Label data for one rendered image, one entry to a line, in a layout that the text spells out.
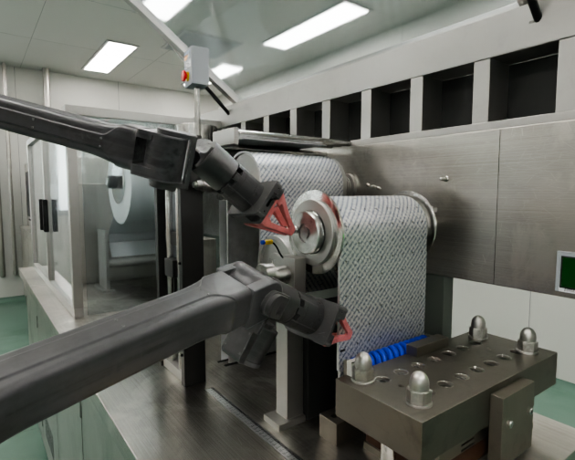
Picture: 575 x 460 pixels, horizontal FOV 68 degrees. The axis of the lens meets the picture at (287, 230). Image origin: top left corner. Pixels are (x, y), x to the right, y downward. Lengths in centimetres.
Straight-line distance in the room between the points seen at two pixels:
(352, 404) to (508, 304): 294
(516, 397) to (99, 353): 60
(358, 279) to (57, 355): 49
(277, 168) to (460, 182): 38
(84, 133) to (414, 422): 60
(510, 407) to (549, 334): 275
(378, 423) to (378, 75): 79
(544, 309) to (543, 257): 260
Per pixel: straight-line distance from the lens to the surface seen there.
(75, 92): 630
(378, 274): 78
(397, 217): 82
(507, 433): 78
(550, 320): 347
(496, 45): 96
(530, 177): 88
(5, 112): 76
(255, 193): 67
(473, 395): 70
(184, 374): 99
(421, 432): 62
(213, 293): 50
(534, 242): 88
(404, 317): 86
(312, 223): 72
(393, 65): 110
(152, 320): 45
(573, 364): 350
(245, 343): 61
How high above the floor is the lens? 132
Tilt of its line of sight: 5 degrees down
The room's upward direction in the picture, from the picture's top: straight up
